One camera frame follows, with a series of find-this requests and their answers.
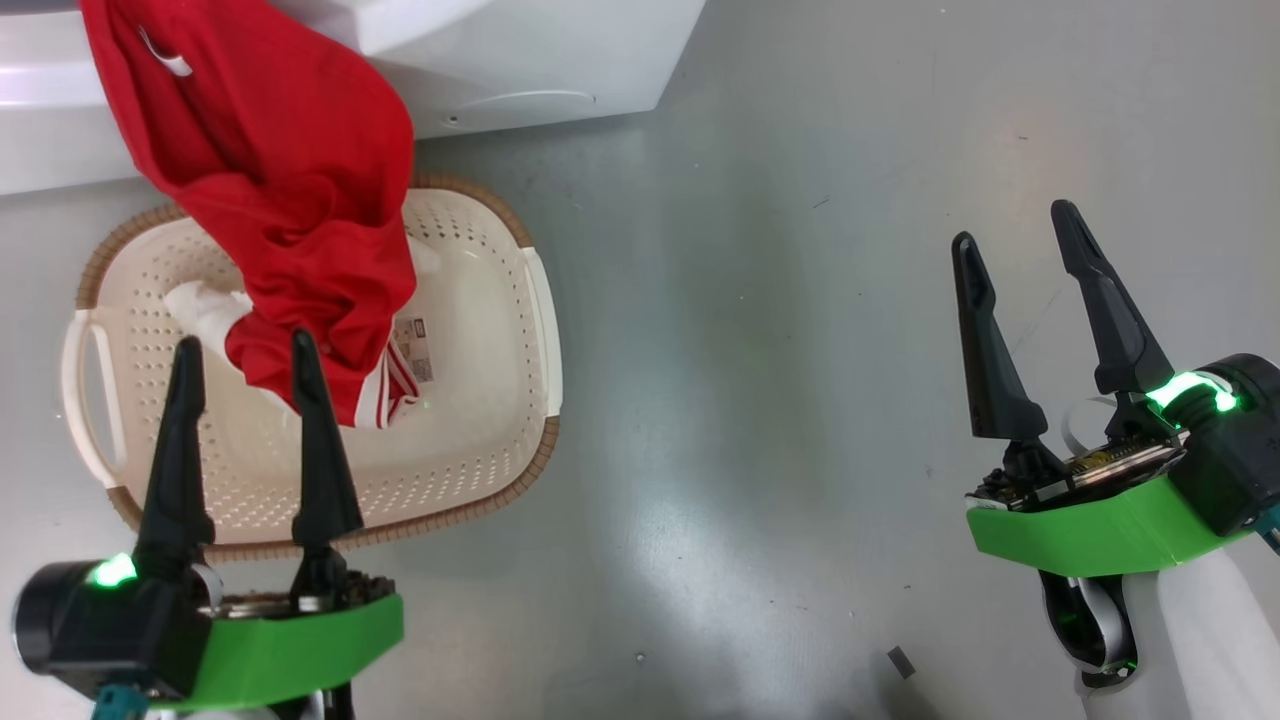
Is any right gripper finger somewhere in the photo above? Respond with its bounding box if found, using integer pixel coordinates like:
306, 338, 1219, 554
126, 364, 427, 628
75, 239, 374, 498
951, 231, 1069, 487
1050, 199, 1176, 443

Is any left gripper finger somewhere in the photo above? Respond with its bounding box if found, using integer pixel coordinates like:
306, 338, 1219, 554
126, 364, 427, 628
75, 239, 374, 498
290, 330, 365, 601
133, 336, 217, 581

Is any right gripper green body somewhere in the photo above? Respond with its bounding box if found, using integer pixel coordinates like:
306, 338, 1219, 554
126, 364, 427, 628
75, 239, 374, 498
966, 430, 1251, 580

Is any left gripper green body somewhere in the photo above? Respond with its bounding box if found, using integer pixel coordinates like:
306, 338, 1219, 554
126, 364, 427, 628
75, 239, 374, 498
150, 573, 405, 713

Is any red and white garment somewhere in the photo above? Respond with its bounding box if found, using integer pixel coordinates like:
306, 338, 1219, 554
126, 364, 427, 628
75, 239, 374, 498
78, 0, 421, 431

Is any cream basket with brown rim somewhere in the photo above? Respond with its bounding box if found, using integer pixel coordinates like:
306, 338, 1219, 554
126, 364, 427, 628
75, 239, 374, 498
60, 178, 564, 561

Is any white front-load washing machine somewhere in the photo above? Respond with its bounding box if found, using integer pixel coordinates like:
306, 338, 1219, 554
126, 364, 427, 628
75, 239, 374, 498
0, 0, 706, 196

